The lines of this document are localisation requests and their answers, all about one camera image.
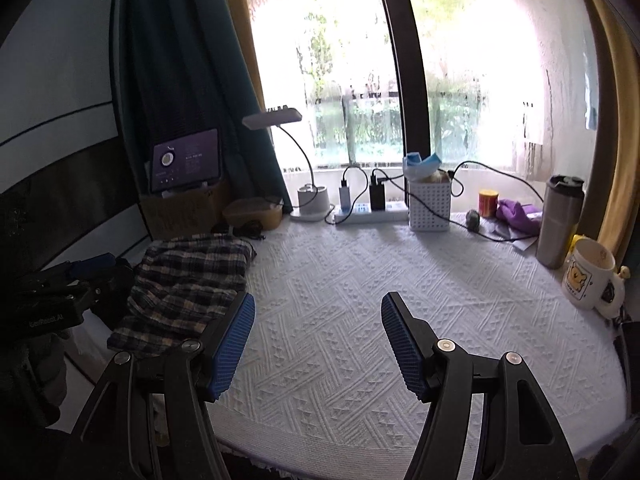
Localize plaid pants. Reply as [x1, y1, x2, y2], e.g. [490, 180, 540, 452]
[106, 235, 258, 361]

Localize white bear print mug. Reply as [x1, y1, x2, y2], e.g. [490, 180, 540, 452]
[560, 237, 626, 318]

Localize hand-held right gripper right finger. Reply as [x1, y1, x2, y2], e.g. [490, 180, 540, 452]
[380, 291, 581, 480]

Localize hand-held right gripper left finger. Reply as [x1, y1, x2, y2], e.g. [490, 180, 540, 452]
[65, 290, 257, 480]

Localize small orange can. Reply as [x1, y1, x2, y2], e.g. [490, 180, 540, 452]
[478, 189, 500, 218]

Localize white perforated basket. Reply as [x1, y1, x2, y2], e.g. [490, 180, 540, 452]
[408, 172, 452, 232]

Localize white power strip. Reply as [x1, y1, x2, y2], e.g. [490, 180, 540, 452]
[334, 201, 410, 227]

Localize small black bundle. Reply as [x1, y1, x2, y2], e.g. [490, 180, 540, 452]
[212, 220, 266, 242]

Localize long black cable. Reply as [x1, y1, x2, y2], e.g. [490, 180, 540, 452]
[385, 161, 543, 243]

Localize tablet with purple screen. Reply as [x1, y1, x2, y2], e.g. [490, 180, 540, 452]
[150, 128, 223, 193]

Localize white textured table cloth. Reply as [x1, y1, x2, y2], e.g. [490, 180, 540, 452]
[65, 217, 628, 471]

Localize loose papers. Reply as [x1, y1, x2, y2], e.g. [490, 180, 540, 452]
[487, 222, 538, 251]

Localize steel travel tumbler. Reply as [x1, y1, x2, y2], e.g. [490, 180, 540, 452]
[536, 175, 586, 269]

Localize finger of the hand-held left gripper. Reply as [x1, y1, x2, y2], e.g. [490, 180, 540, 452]
[65, 252, 133, 281]

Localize dark window post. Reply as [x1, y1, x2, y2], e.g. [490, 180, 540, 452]
[370, 0, 432, 171]

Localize purple cloth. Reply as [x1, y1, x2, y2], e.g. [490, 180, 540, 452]
[496, 198, 543, 235]

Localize black charger plug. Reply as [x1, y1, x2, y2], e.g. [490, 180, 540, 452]
[370, 170, 387, 211]

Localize white desk lamp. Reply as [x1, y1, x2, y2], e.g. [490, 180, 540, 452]
[242, 108, 335, 222]

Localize teal curtain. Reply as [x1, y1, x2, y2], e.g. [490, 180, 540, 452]
[117, 0, 293, 216]

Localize cardboard box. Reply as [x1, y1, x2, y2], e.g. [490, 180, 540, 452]
[139, 180, 233, 241]

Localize blue packet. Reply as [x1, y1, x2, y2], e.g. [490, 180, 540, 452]
[403, 151, 443, 179]

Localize yellow curtain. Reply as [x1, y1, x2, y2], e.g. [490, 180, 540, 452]
[212, 0, 268, 111]
[580, 0, 640, 266]

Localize yellow food container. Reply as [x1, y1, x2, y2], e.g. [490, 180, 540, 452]
[222, 197, 284, 231]

